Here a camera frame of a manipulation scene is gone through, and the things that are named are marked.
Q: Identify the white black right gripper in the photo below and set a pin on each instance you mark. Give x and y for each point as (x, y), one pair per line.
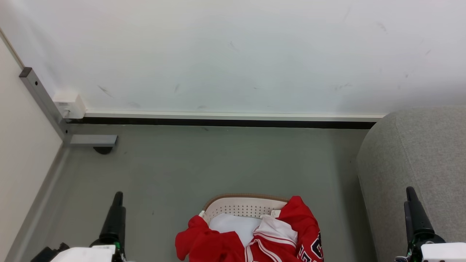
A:
(440, 253)

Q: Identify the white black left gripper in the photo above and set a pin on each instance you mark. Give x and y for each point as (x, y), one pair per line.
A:
(87, 254)

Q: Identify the red garment with white hem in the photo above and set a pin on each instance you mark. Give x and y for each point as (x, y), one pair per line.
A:
(207, 243)

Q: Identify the red striped basketball jersey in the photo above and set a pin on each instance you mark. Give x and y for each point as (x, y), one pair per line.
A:
(304, 222)

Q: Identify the white perforated basket brown rim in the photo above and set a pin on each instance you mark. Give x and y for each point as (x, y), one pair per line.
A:
(240, 208)

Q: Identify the grey fabric sofa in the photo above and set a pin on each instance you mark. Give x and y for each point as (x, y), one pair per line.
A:
(411, 153)

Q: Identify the plain white cloth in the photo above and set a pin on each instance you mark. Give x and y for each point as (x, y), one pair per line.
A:
(233, 225)

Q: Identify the white and black baseboard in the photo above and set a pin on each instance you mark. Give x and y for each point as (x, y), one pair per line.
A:
(225, 118)

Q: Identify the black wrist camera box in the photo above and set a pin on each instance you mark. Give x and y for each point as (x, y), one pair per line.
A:
(49, 253)

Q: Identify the black round frame foot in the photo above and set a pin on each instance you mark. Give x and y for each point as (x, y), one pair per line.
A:
(103, 150)

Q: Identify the white wall box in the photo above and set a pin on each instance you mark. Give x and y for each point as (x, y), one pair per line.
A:
(70, 104)

